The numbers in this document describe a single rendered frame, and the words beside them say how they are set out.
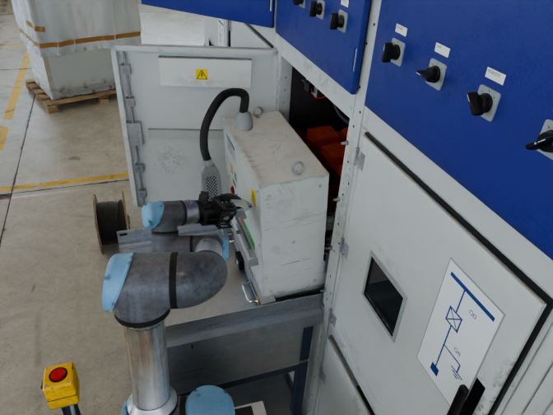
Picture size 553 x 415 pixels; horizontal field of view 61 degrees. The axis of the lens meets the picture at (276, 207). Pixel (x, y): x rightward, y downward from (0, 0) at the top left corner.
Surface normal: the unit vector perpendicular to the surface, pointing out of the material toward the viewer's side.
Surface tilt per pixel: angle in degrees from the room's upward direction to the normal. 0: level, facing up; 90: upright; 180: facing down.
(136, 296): 77
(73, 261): 0
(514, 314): 90
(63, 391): 91
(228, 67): 90
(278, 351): 90
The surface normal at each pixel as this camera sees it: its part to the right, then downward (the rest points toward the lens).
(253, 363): 0.32, 0.55
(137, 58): 0.07, 0.57
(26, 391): 0.05, -0.83
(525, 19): -0.95, 0.14
